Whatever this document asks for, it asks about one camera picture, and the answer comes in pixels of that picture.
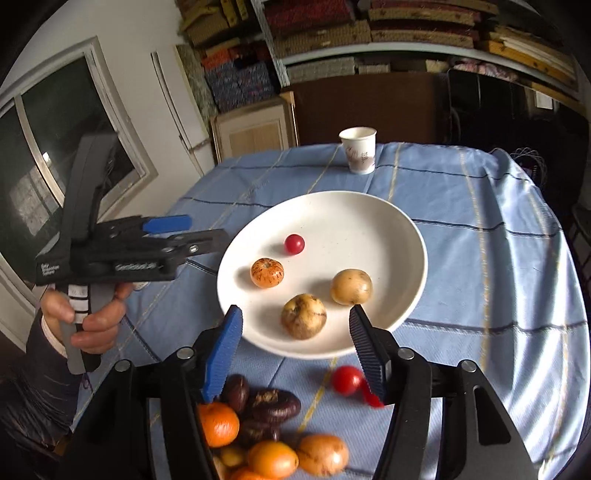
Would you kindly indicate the white plate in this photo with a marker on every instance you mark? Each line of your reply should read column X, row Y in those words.
column 351, row 230

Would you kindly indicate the stack of patterned boxes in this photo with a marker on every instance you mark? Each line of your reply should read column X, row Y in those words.
column 240, row 83
column 318, row 69
column 323, row 39

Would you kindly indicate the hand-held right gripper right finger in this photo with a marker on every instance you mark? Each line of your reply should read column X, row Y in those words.
column 367, row 355

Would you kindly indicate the person's left forearm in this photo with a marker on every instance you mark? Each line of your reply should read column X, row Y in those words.
column 41, row 397

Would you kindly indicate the person's left hand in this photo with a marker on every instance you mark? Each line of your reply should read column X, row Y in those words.
column 104, row 323

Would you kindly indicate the white metal shelf rack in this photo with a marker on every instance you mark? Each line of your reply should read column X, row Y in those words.
column 392, row 48

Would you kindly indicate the speckled small mandarin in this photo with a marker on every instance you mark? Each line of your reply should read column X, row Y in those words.
column 267, row 273

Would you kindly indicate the white leaning board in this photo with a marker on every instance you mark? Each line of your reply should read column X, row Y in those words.
column 178, row 106

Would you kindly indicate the white paper cup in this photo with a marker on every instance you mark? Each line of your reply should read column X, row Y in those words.
column 358, row 147

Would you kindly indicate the blue checked tablecloth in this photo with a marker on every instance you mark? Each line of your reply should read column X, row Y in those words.
column 461, row 277

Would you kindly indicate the small pale yellow fruit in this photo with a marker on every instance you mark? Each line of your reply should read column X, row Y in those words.
column 232, row 456

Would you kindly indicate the red grape tomato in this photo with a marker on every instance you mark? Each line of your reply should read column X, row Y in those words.
column 371, row 396

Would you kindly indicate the small red cherry tomato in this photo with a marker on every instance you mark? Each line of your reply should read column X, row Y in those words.
column 294, row 243

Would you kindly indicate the orange-brown round fruit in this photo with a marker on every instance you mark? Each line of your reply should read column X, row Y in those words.
column 322, row 454

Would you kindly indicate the dark brown wrinkled fruit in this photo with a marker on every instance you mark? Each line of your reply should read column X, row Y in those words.
column 237, row 392
column 275, row 406
column 258, row 432

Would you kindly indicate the brown wooden cabinet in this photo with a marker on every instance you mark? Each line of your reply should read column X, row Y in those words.
column 369, row 106

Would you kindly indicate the yellow-brown round fruit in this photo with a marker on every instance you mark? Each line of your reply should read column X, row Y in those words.
column 351, row 286
column 304, row 316

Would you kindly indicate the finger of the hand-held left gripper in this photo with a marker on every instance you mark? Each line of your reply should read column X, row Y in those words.
column 168, row 224
column 203, row 242

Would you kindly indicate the wooden picture frame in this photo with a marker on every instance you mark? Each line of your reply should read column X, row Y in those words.
column 254, row 134

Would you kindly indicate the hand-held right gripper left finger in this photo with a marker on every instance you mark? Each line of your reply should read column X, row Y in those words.
column 224, row 355

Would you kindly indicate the black glossy panel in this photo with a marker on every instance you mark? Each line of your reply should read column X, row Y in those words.
column 498, row 115

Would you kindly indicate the grey patterned panel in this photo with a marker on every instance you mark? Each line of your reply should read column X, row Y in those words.
column 196, row 87

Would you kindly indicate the small orange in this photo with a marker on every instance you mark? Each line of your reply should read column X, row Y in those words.
column 244, row 475

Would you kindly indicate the white framed window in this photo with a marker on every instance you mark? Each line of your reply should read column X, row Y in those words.
column 51, row 138

